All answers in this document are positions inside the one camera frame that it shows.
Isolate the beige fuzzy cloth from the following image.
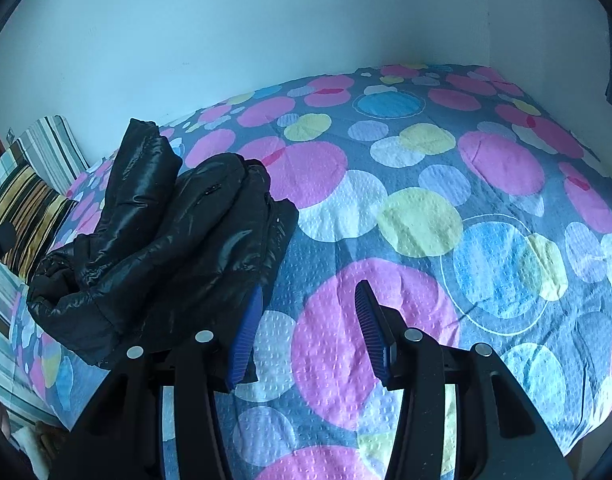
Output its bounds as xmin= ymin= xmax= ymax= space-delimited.
xmin=8 ymin=420 xmax=69 ymax=458

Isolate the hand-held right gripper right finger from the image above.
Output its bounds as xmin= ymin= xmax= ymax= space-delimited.
xmin=354 ymin=280 xmax=574 ymax=480

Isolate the striped bed sheet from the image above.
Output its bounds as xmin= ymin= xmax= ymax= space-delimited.
xmin=0 ymin=260 xmax=72 ymax=431

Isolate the green white striped pillow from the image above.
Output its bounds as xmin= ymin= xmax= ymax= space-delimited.
xmin=13 ymin=115 xmax=92 ymax=196

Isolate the black puffer jacket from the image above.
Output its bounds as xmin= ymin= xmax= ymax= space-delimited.
xmin=26 ymin=118 xmax=300 ymax=368

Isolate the yellow black striped pillow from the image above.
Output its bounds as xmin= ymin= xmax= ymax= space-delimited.
xmin=0 ymin=152 xmax=79 ymax=281

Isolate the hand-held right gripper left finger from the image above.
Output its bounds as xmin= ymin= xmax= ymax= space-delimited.
xmin=51 ymin=285 xmax=264 ymax=480

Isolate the dotted colourful bedspread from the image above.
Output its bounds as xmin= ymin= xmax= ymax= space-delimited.
xmin=8 ymin=62 xmax=612 ymax=480

